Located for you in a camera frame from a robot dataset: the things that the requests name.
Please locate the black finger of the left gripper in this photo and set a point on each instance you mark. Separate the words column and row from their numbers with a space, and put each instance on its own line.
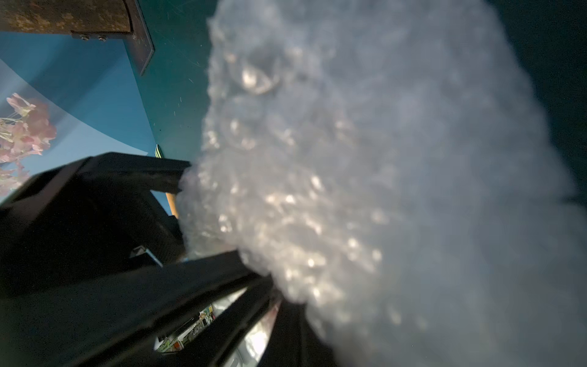
column 115, row 320
column 154, row 174

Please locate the clear bubble wrap sheet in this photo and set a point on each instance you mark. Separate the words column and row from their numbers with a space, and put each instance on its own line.
column 388, row 164

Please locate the pink cherry blossom tree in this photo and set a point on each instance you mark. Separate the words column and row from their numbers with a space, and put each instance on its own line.
column 54, row 55

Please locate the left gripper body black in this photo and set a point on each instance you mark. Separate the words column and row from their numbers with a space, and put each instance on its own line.
column 59, row 229

